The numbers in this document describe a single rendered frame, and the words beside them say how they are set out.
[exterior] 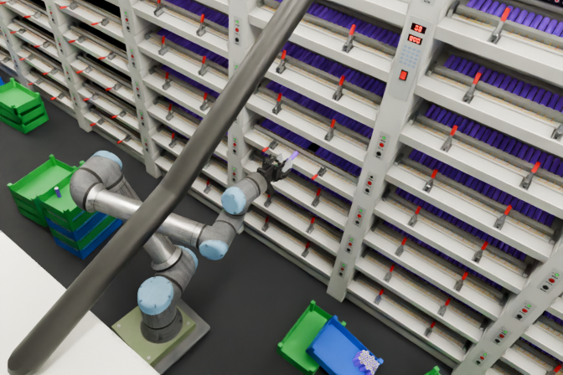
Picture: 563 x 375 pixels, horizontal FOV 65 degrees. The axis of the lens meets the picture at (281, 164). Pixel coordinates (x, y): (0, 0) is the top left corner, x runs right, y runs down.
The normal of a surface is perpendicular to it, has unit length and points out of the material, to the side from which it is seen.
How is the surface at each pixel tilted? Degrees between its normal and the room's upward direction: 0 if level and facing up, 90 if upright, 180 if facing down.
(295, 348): 0
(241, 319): 0
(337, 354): 18
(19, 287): 0
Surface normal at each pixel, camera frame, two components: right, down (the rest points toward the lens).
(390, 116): -0.59, 0.51
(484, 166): -0.07, -0.57
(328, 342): 0.33, -0.55
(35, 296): 0.09, -0.73
